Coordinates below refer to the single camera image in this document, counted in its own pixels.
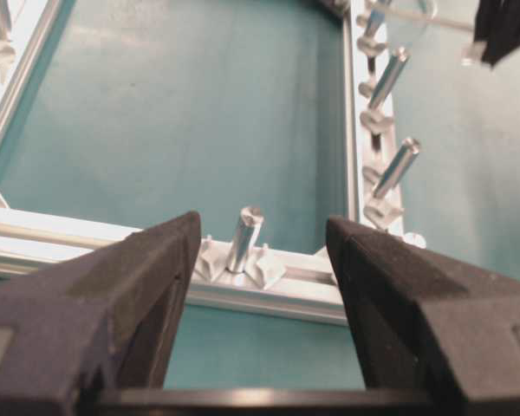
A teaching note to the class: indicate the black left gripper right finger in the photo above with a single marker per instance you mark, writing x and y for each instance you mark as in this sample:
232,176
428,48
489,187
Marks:
422,321

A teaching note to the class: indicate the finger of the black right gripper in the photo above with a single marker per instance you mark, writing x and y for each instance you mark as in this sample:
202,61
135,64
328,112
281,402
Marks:
497,24

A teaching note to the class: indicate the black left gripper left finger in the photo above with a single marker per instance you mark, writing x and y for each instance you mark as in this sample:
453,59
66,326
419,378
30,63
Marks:
104,320

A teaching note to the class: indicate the metal pin side middle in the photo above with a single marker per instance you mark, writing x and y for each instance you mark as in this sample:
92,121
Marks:
396,63

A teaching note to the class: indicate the metal pin side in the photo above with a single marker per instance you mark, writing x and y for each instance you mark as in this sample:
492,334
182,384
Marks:
396,63
401,162
376,17

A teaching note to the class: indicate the metal pin side upper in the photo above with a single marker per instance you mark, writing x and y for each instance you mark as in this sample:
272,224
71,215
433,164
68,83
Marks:
376,17

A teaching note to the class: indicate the metal pin side lower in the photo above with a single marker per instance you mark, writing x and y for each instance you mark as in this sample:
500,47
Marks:
401,162

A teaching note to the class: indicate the metal pin near corner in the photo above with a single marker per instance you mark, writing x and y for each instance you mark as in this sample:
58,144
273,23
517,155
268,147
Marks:
249,224

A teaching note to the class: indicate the metal pin far left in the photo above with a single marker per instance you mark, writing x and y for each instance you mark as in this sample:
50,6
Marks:
5,21

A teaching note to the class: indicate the square aluminium extrusion frame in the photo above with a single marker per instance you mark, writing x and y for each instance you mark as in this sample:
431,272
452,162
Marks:
280,283

